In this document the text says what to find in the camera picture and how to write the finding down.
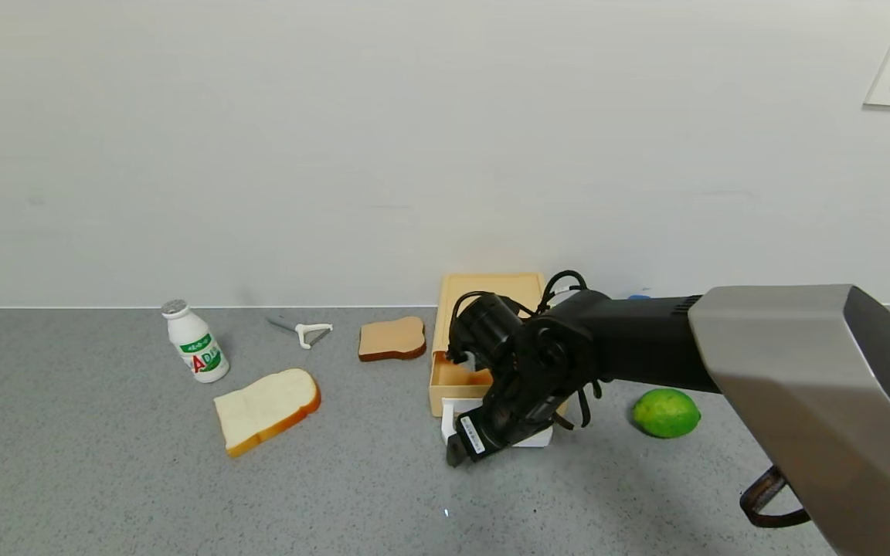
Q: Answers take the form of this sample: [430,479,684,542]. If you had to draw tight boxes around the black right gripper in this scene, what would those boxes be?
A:
[446,388,532,468]

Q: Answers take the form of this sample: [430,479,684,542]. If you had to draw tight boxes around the yellow drawer with white handle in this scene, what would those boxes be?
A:
[428,351,569,449]

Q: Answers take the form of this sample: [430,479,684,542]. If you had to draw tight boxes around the brown toast slice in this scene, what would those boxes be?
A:
[358,316,427,363]

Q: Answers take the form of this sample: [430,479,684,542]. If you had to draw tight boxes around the white vegetable peeler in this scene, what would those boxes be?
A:
[267,317,334,351]

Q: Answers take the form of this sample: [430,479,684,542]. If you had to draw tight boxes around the white bread slice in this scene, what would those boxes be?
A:
[213,368,322,458]

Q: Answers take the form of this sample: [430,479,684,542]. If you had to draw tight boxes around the green lime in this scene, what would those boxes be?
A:
[630,388,702,440]

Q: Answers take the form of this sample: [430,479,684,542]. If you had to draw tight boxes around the white milk drink bottle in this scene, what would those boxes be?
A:
[161,300,230,384]

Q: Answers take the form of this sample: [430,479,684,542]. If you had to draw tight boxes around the black camera cable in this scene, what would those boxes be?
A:
[451,270,591,364]

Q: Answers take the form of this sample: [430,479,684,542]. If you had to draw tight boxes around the dark cable loop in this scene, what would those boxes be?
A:
[739,465,811,530]

